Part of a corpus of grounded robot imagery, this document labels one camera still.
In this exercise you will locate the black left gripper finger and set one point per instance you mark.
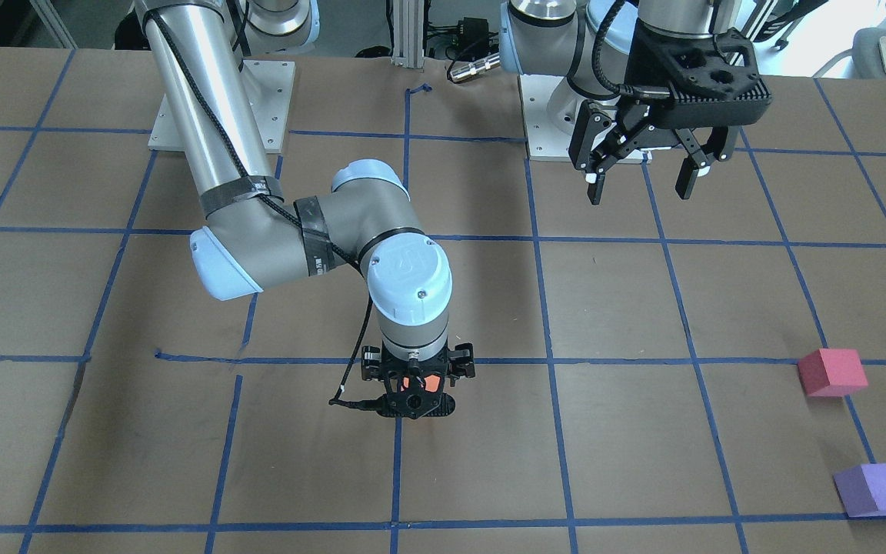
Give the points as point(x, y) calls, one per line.
point(606, 148)
point(700, 157)

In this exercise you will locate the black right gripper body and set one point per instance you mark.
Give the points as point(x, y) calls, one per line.
point(371, 364)

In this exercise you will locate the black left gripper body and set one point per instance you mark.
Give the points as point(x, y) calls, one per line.
point(647, 116)

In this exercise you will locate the orange foam cube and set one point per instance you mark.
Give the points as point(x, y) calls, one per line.
point(427, 383)

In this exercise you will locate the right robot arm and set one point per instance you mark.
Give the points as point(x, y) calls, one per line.
point(255, 238)

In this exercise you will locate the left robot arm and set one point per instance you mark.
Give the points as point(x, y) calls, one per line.
point(554, 37)

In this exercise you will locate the red foam cube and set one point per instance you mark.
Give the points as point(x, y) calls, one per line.
point(832, 373)

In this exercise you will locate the purple foam cube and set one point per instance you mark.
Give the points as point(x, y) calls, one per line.
point(862, 490)

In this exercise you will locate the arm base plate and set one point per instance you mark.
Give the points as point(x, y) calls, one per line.
point(549, 107)
point(268, 85)

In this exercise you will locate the aluminium frame post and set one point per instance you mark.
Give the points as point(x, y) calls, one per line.
point(407, 26)

